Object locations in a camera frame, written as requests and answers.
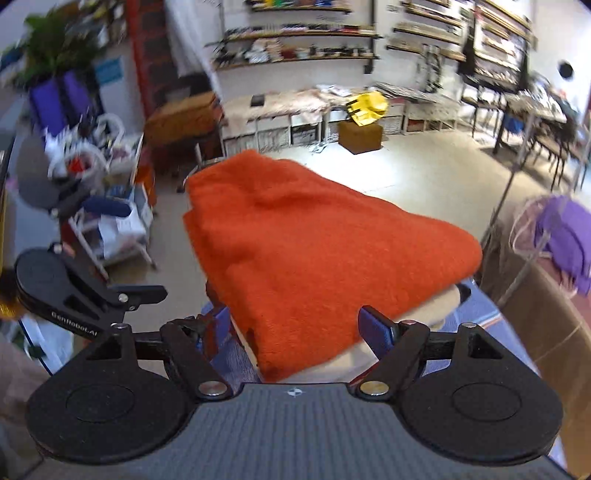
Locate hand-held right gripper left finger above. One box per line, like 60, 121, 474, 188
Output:
83, 305, 233, 401

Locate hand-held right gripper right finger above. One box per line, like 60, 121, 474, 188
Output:
348, 305, 506, 401

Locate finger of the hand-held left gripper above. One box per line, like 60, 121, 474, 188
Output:
58, 249, 168, 320

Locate orange knit sweater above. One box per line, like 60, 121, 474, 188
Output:
183, 148, 483, 384

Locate blue plaid bedsheet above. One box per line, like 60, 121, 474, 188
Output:
203, 276, 504, 384

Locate round grey disc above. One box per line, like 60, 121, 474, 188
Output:
15, 134, 77, 210

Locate brown bed with mauve sheet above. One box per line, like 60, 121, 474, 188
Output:
480, 198, 591, 469

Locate purple plant pot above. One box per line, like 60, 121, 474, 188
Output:
28, 70, 101, 127

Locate brown ottoman box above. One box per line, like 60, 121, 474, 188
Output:
338, 120, 384, 155

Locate purple cloth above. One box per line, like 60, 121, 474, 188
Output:
533, 195, 591, 297

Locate yellow object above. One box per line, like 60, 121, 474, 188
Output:
346, 91, 389, 127

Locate white cubby bench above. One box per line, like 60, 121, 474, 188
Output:
221, 85, 462, 155

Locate tall potted plant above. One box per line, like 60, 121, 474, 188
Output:
18, 7, 102, 88

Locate red brick pillar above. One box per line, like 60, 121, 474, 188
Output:
126, 0, 180, 118

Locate dark work table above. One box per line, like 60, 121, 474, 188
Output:
492, 85, 591, 188

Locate white wire cart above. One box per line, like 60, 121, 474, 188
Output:
44, 113, 158, 280

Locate wooden wall shelves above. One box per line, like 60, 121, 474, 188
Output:
210, 0, 383, 73

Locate wall rack of small goods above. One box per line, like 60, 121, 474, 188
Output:
388, 0, 539, 93

